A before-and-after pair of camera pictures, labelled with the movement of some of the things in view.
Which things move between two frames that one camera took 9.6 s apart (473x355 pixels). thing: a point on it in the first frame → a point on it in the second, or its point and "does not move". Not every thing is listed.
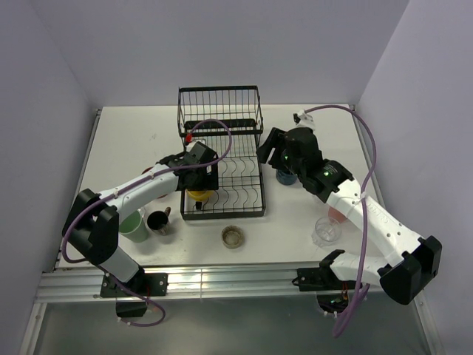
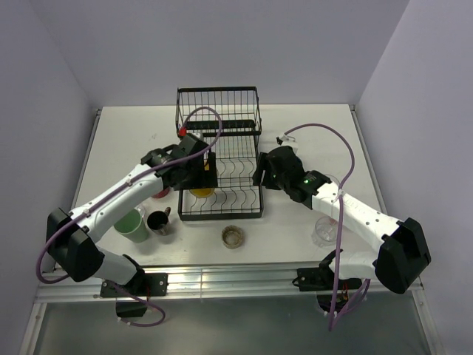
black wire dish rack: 230,120 does not move
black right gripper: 264,150 → 264,164
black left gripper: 208,181 does not move
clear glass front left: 142,211 does not move
